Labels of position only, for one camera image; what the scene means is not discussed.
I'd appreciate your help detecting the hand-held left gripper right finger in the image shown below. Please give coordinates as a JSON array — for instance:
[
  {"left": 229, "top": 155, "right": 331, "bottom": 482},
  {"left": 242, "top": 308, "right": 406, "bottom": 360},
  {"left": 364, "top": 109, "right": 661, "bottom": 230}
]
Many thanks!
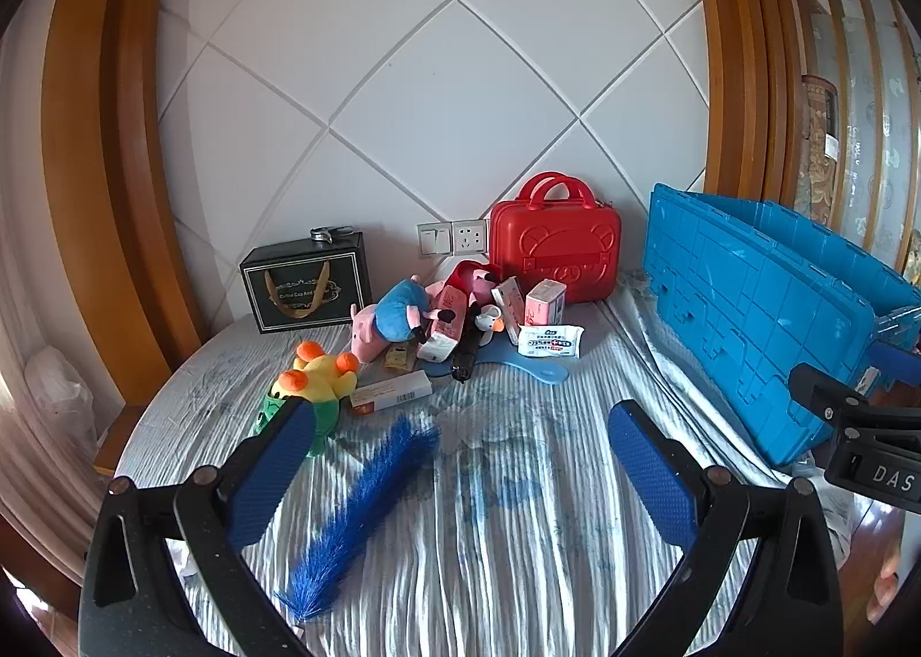
[{"left": 606, "top": 400, "right": 844, "bottom": 657}]

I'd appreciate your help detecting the person's right hand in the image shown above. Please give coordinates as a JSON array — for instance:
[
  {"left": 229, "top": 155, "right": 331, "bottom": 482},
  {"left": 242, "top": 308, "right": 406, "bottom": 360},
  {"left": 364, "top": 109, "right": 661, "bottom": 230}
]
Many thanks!
[{"left": 867, "top": 540, "right": 908, "bottom": 629}]

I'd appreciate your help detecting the sheer white curtain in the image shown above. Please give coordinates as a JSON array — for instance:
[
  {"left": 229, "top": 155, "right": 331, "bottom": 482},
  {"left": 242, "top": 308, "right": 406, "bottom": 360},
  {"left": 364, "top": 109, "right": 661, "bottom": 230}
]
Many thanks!
[{"left": 0, "top": 16, "right": 116, "bottom": 536}]

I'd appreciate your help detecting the blue plastic crate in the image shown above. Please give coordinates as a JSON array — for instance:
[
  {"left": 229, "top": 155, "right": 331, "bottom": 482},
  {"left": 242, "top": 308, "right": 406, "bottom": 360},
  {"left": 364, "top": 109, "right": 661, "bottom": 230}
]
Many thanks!
[{"left": 642, "top": 183, "right": 921, "bottom": 469}]

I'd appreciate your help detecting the wooden arch frame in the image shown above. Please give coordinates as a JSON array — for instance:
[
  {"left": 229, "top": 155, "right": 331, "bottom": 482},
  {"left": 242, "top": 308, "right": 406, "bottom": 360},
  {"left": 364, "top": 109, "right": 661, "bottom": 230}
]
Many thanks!
[
  {"left": 39, "top": 0, "right": 217, "bottom": 406},
  {"left": 680, "top": 0, "right": 807, "bottom": 212}
]

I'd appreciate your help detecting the pink white tissue pack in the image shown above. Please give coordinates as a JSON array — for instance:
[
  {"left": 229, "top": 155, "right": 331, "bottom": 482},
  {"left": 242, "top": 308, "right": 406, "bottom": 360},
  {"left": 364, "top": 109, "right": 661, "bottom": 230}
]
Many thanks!
[{"left": 417, "top": 283, "right": 469, "bottom": 363}]

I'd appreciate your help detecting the red small suitcase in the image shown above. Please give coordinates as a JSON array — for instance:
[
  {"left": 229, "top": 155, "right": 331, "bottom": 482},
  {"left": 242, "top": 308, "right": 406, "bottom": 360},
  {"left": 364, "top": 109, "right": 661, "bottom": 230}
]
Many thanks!
[{"left": 489, "top": 172, "right": 623, "bottom": 305}]

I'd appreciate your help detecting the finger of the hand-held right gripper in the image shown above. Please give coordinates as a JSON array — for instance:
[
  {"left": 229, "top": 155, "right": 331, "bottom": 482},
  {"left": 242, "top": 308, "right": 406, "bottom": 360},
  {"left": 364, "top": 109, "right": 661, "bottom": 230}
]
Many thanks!
[
  {"left": 787, "top": 363, "right": 875, "bottom": 429},
  {"left": 867, "top": 339, "right": 921, "bottom": 390}
]

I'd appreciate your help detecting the blue plastic hand mirror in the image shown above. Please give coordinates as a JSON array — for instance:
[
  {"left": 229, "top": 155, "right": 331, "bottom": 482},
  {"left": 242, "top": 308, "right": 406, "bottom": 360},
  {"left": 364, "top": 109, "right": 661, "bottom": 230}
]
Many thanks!
[{"left": 421, "top": 340, "right": 571, "bottom": 386}]

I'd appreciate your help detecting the white red carton box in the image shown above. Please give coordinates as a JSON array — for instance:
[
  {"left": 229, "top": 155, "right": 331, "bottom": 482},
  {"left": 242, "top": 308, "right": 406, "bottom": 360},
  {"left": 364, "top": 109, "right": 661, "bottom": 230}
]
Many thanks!
[{"left": 491, "top": 277, "right": 530, "bottom": 327}]

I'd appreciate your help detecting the pig plush blue shirt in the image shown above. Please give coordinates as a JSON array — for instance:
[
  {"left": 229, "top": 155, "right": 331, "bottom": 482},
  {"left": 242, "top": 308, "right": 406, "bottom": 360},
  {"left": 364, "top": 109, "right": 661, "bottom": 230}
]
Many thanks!
[{"left": 350, "top": 275, "right": 440, "bottom": 364}]

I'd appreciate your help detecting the white wall socket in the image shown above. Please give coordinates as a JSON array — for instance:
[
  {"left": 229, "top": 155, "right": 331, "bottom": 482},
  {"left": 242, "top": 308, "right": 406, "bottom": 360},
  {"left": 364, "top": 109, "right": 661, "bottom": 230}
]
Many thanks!
[{"left": 451, "top": 218, "right": 492, "bottom": 255}]

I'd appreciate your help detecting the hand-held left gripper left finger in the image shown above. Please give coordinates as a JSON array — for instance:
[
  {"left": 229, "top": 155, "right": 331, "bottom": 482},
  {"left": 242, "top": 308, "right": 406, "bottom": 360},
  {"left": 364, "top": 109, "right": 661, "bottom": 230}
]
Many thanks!
[{"left": 78, "top": 398, "right": 319, "bottom": 657}]

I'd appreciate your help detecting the yellow duck plush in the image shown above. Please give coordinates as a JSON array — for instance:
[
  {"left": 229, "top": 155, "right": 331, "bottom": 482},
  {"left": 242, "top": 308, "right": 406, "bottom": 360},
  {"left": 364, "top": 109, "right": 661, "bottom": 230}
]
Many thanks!
[{"left": 257, "top": 340, "right": 361, "bottom": 460}]

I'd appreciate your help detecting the black folding umbrella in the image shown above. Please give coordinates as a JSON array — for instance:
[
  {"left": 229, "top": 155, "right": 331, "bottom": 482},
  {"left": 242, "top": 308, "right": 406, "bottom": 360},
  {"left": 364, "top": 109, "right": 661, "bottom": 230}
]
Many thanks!
[{"left": 447, "top": 322, "right": 482, "bottom": 385}]

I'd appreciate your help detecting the white plastic bag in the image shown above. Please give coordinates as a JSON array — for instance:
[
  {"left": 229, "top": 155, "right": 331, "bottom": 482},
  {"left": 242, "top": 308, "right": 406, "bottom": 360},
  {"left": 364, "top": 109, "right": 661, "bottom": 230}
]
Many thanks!
[{"left": 25, "top": 346, "right": 98, "bottom": 464}]

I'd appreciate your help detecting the white wall switch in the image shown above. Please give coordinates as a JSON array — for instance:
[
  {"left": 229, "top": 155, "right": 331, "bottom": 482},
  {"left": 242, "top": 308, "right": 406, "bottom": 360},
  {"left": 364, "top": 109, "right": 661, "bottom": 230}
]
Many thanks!
[{"left": 417, "top": 221, "right": 454, "bottom": 259}]

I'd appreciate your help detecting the pig plush red dress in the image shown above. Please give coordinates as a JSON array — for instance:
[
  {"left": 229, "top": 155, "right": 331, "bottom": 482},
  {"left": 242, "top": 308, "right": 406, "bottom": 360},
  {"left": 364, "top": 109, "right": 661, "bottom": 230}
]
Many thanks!
[{"left": 430, "top": 260, "right": 508, "bottom": 313}]

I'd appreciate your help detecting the white wet wipes pack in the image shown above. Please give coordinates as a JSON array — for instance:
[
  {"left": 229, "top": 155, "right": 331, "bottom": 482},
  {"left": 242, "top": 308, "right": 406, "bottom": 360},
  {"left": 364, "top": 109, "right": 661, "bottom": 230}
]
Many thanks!
[{"left": 518, "top": 324, "right": 585, "bottom": 360}]

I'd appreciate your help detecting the orange white carton box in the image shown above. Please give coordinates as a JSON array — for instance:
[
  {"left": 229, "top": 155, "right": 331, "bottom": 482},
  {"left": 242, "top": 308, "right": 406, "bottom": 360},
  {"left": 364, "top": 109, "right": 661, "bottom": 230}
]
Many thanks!
[{"left": 348, "top": 371, "right": 433, "bottom": 415}]

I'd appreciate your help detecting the black gift bag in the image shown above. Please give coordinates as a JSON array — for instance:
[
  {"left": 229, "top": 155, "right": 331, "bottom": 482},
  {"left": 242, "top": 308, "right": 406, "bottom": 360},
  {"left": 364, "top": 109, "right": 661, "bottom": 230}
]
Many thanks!
[{"left": 239, "top": 230, "right": 373, "bottom": 336}]

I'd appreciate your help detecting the blue bristle brush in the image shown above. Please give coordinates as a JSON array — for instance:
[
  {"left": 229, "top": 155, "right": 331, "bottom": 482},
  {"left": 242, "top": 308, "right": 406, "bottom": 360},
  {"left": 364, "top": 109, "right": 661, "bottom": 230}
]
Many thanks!
[{"left": 277, "top": 413, "right": 442, "bottom": 624}]

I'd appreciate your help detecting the wooden lattice partition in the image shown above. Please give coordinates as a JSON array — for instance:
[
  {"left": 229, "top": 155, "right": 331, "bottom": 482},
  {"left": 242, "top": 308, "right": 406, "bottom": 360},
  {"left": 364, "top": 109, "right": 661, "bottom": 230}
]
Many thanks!
[{"left": 781, "top": 0, "right": 921, "bottom": 284}]

